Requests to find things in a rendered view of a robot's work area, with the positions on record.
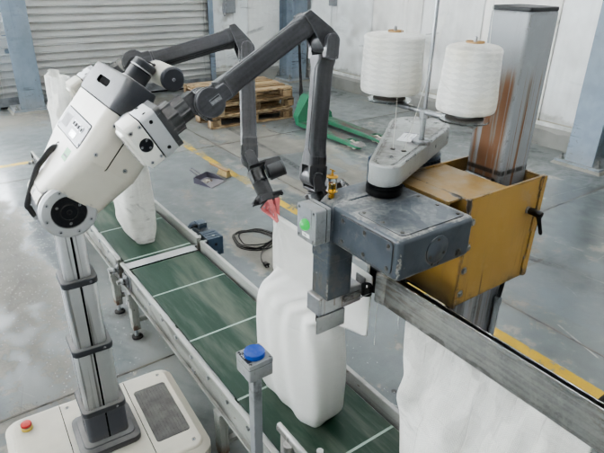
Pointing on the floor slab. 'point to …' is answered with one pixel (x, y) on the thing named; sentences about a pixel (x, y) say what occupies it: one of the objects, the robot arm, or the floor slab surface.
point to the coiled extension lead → (254, 244)
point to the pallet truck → (332, 120)
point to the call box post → (255, 416)
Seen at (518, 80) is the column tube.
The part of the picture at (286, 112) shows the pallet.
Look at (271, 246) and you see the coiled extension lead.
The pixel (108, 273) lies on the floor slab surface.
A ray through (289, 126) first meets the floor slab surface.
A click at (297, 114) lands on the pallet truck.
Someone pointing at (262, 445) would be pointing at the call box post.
